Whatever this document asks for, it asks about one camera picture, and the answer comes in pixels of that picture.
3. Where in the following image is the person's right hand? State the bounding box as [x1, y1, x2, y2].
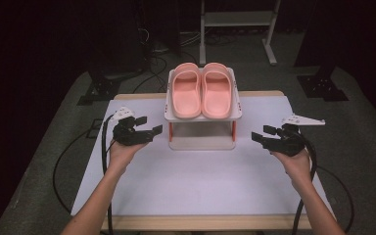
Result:
[270, 148, 312, 192]

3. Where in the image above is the white table cover sheet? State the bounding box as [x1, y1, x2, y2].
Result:
[70, 96, 336, 217]

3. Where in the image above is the white two-tier shoe rack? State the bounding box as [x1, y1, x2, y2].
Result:
[164, 67, 243, 151]

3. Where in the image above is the black stand base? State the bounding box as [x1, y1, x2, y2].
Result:
[296, 62, 350, 102]
[76, 70, 125, 106]

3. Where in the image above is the thin black floor cable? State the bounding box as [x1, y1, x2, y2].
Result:
[52, 129, 92, 214]
[316, 165, 355, 233]

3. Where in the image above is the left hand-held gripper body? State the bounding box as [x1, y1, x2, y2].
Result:
[110, 106, 155, 147]

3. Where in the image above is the pink rubber slipper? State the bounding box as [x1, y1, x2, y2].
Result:
[201, 62, 233, 119]
[169, 62, 204, 119]

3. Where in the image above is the tangle of floor cables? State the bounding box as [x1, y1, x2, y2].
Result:
[131, 27, 200, 94]

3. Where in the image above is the person's left hand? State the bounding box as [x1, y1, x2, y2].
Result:
[107, 139, 150, 175]

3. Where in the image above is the left hand-held gripper cable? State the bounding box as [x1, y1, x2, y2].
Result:
[101, 114, 116, 235]

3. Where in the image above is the white metal desk frame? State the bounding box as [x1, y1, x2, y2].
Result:
[199, 0, 282, 67]

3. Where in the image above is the wooden table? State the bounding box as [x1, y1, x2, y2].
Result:
[101, 90, 312, 232]

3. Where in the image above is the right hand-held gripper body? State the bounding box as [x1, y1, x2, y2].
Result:
[262, 113, 326, 157]

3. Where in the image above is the hand-held gripper cable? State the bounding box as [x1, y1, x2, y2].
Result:
[101, 114, 116, 235]
[291, 128, 318, 235]

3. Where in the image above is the right hand-held gripper cable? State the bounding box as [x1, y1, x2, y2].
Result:
[291, 128, 318, 235]

